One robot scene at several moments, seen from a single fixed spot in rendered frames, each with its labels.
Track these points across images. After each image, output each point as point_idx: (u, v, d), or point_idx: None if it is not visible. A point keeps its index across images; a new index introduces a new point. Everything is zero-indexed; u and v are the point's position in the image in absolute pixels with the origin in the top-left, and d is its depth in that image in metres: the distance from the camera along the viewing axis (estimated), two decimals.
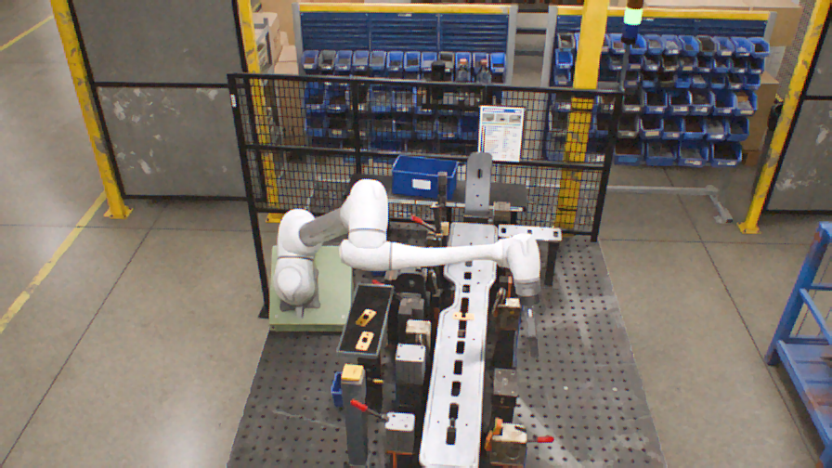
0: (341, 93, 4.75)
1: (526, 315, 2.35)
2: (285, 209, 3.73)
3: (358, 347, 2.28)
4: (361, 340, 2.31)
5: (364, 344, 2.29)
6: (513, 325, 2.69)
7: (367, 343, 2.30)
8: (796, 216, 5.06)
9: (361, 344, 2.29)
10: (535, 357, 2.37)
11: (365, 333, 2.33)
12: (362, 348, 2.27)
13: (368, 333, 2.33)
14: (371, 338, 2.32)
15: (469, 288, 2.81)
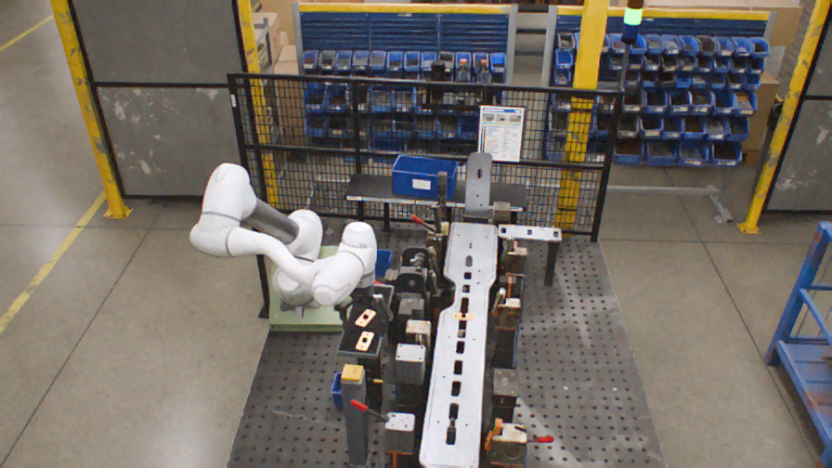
0: (341, 93, 4.75)
1: (381, 301, 2.17)
2: (285, 209, 3.73)
3: (358, 347, 2.28)
4: (361, 340, 2.31)
5: (364, 344, 2.29)
6: (513, 325, 2.69)
7: (367, 343, 2.30)
8: (796, 216, 5.06)
9: (361, 344, 2.29)
10: (384, 333, 2.26)
11: (365, 333, 2.33)
12: (362, 348, 2.27)
13: (368, 333, 2.33)
14: (371, 338, 2.32)
15: (469, 288, 2.81)
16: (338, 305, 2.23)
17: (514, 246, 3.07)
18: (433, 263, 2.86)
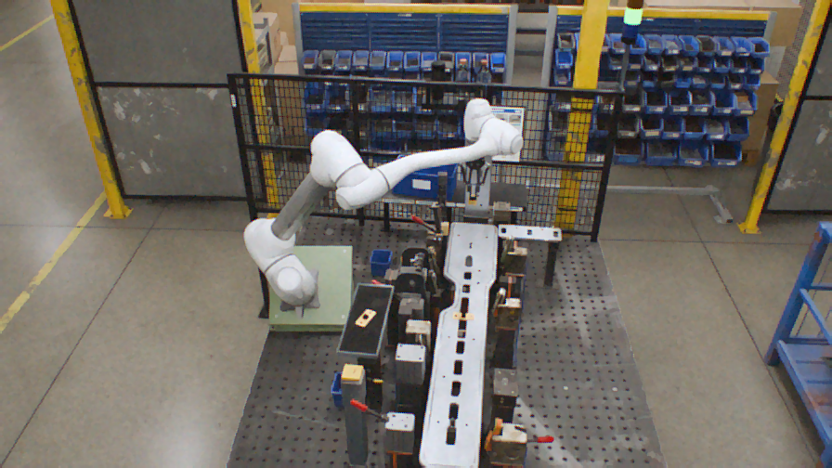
0: (341, 93, 4.75)
1: (488, 169, 2.79)
2: None
3: (470, 203, 2.86)
4: (470, 199, 2.89)
5: (474, 201, 2.87)
6: (513, 325, 2.69)
7: (474, 201, 2.88)
8: (796, 216, 5.06)
9: (471, 201, 2.87)
10: (476, 198, 2.89)
11: (471, 195, 2.92)
12: (473, 204, 2.86)
13: (473, 195, 2.92)
14: (477, 198, 2.91)
15: (469, 288, 2.81)
16: (464, 177, 2.82)
17: (514, 246, 3.07)
18: (433, 263, 2.86)
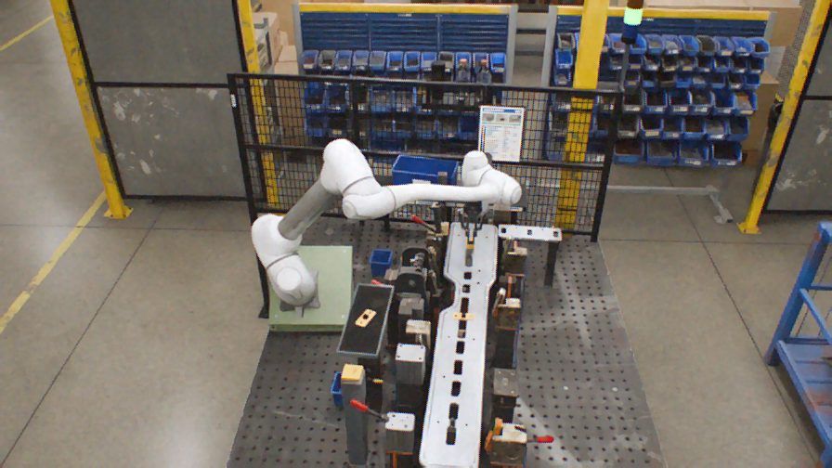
0: (341, 93, 4.75)
1: (486, 215, 2.91)
2: (285, 209, 3.73)
3: (468, 247, 2.99)
4: (468, 242, 3.02)
5: (472, 245, 3.00)
6: (513, 325, 2.69)
7: (473, 244, 3.01)
8: (796, 216, 5.06)
9: (469, 245, 3.00)
10: (474, 242, 3.02)
11: (469, 239, 3.05)
12: (471, 248, 2.99)
13: (471, 239, 3.05)
14: (474, 241, 3.04)
15: (469, 288, 2.81)
16: (462, 223, 2.95)
17: (514, 246, 3.07)
18: (433, 263, 2.86)
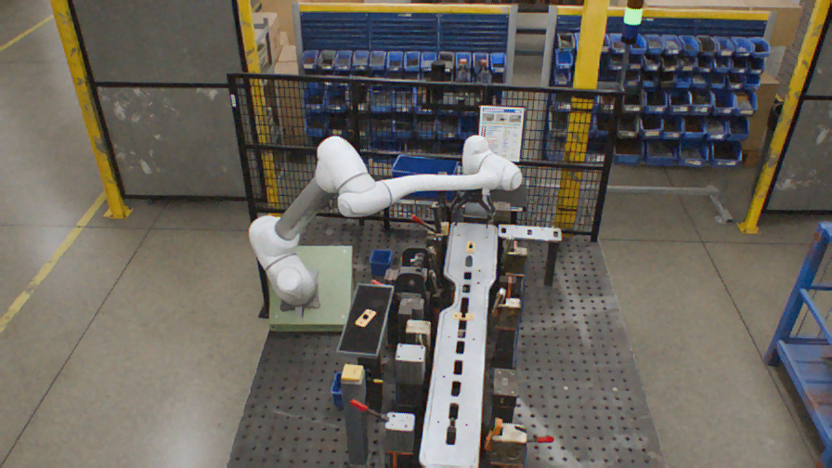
0: (341, 93, 4.75)
1: (489, 198, 2.86)
2: (285, 209, 3.73)
3: (468, 252, 3.00)
4: (468, 247, 3.03)
5: (472, 249, 3.01)
6: (513, 325, 2.69)
7: (473, 248, 3.02)
8: (796, 216, 5.06)
9: (469, 250, 3.01)
10: (487, 226, 2.96)
11: (469, 242, 3.05)
12: (471, 252, 2.99)
13: (471, 242, 3.06)
14: (474, 245, 3.04)
15: (469, 288, 2.81)
16: (453, 205, 2.90)
17: (514, 246, 3.07)
18: (433, 263, 2.86)
